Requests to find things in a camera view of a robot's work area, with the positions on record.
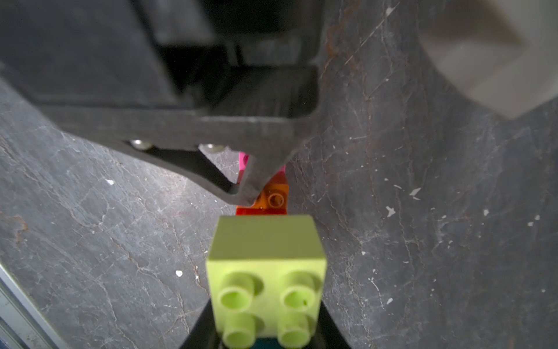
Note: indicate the red lego brick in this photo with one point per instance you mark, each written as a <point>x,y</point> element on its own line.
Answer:
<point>241,211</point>

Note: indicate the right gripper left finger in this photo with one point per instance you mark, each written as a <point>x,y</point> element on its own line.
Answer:
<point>204,333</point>

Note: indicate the pink lego brick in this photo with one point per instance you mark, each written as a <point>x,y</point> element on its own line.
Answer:
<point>242,163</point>

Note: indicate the orange lego brick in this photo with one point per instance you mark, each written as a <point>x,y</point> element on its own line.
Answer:
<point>275,194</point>

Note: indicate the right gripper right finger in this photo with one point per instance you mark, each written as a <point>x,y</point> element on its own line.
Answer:
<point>328,335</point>

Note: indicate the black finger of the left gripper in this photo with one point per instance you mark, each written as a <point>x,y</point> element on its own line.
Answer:
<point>267,113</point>

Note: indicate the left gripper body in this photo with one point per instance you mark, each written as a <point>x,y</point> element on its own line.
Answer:
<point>149,53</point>

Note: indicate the yellow-green lego brick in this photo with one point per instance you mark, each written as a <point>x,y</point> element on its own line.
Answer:
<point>266,275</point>

